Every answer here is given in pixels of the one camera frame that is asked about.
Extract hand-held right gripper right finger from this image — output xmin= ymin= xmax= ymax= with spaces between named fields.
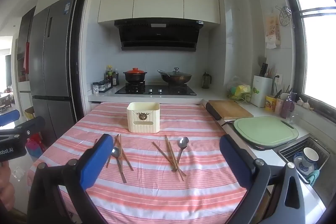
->
xmin=219 ymin=134 xmax=329 ymax=224

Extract window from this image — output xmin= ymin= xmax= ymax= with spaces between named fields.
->
xmin=272 ymin=0 xmax=336 ymax=119

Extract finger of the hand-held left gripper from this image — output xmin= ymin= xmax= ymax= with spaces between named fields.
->
xmin=0 ymin=116 xmax=46 ymax=140
xmin=0 ymin=110 xmax=20 ymax=127

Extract black clay pot orange lid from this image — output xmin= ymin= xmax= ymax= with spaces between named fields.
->
xmin=123 ymin=68 xmax=148 ymax=83

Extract glass teapot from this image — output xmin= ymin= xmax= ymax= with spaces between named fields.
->
xmin=202 ymin=72 xmax=212 ymax=89

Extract person's left hand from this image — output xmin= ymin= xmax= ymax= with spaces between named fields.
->
xmin=0 ymin=161 xmax=15 ymax=213

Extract pink striped tablecloth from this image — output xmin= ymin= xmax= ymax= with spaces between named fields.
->
xmin=28 ymin=102 xmax=260 ymax=224

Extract black flat pan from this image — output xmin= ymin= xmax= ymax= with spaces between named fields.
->
xmin=226 ymin=120 xmax=300 ymax=151

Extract garlic bulbs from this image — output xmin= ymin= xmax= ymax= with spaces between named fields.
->
xmin=297 ymin=97 xmax=314 ymax=111

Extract yellow printed cup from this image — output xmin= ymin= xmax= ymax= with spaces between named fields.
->
xmin=265 ymin=95 xmax=277 ymax=111

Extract teal dish cloth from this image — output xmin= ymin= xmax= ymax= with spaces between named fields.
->
xmin=306 ymin=169 xmax=321 ymax=186

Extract black range hood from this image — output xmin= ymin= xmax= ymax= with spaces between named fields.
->
xmin=114 ymin=19 xmax=205 ymax=52

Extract cream ribbed utensil holder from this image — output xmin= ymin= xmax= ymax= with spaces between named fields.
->
xmin=126 ymin=102 xmax=161 ymax=133

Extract white knife block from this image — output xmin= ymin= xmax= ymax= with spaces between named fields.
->
xmin=251 ymin=75 xmax=273 ymax=107

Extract dark wok with glass lid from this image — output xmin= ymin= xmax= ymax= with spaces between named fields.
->
xmin=157 ymin=68 xmax=192 ymax=85

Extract colourful carton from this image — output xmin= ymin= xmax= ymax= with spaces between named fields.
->
xmin=26 ymin=133 xmax=45 ymax=159

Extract pink cup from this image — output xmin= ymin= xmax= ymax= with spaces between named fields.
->
xmin=275 ymin=98 xmax=285 ymax=115

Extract metal spoon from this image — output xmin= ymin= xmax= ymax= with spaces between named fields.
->
xmin=111 ymin=147 xmax=127 ymax=184
xmin=172 ymin=136 xmax=189 ymax=172

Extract wire trivet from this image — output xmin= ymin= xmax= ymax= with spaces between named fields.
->
xmin=276 ymin=5 xmax=296 ymax=29

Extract steel sink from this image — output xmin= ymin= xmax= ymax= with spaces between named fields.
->
xmin=278 ymin=137 xmax=331 ymax=185

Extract green cutting board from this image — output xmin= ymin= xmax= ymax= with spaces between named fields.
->
xmin=233 ymin=117 xmax=299 ymax=147

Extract purple bottle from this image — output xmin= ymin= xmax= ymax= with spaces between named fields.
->
xmin=280 ymin=93 xmax=297 ymax=119

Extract grey refrigerator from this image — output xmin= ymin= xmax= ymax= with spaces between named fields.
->
xmin=28 ymin=0 xmax=79 ymax=146

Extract blue white cup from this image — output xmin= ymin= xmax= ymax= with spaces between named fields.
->
xmin=302 ymin=147 xmax=319 ymax=168

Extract yellow green plastic bags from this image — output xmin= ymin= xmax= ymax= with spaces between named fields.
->
xmin=227 ymin=76 xmax=253 ymax=104

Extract clear drinking glass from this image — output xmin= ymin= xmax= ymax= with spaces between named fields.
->
xmin=287 ymin=110 xmax=300 ymax=125

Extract dark door frame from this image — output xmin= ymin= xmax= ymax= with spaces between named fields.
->
xmin=56 ymin=0 xmax=95 ymax=122

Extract blue patterned plate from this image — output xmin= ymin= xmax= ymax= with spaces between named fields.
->
xmin=293 ymin=152 xmax=319 ymax=177

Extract wall calendar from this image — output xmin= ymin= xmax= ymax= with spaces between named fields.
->
xmin=265 ymin=14 xmax=282 ymax=50

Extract black gas stove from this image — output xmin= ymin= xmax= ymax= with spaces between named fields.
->
xmin=115 ymin=84 xmax=197 ymax=96

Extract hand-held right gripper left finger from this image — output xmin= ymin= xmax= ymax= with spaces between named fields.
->
xmin=28 ymin=133 xmax=114 ymax=224

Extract wooden cutting board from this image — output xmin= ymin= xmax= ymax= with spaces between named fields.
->
xmin=208 ymin=100 xmax=254 ymax=120

